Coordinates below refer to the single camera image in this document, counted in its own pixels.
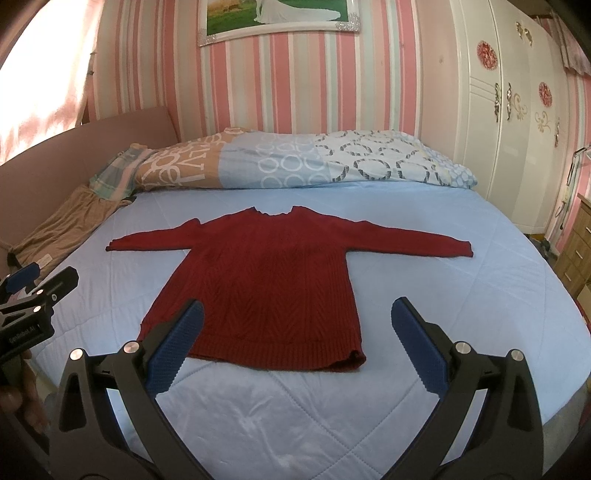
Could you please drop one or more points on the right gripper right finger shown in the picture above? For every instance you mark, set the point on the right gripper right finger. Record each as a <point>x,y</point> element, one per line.
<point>507,439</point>

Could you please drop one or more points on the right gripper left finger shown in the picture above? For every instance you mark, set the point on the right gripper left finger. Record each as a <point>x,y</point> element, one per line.
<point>86,441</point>

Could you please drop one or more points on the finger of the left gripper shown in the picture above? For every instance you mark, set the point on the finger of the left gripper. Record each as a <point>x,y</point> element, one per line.
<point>52,291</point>
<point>15,282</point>

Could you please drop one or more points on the dark red knit sweater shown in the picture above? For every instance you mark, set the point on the dark red knit sweater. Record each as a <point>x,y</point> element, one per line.
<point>275,288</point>

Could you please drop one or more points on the brown garment on bed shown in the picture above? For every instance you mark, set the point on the brown garment on bed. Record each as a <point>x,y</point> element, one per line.
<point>64,231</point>

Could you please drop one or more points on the plaid pastel cloth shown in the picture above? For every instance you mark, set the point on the plaid pastel cloth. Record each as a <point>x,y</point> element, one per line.
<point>116,181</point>

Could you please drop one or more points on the pink upholstered headboard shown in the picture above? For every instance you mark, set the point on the pink upholstered headboard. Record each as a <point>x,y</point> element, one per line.
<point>37,181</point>

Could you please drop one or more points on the wooden drawer cabinet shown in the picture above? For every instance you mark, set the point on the wooden drawer cabinet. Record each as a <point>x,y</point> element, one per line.
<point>573,266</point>

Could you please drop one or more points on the patterned folded duvet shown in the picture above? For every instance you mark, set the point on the patterned folded duvet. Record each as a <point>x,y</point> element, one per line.
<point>242,159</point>

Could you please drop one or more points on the white ornate wardrobe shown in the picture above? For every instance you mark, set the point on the white ornate wardrobe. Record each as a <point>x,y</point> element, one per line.
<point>514,110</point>

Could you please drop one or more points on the white framed wall picture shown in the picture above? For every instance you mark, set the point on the white framed wall picture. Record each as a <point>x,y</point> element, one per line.
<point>226,20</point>

